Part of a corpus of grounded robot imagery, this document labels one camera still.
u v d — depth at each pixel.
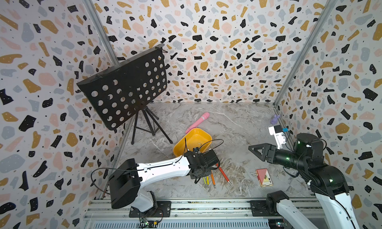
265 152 0.52
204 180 0.83
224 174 0.85
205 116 1.10
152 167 0.46
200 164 0.57
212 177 0.85
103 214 0.74
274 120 1.07
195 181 0.62
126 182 0.41
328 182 0.39
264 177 0.83
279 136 0.55
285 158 0.50
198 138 1.00
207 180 0.83
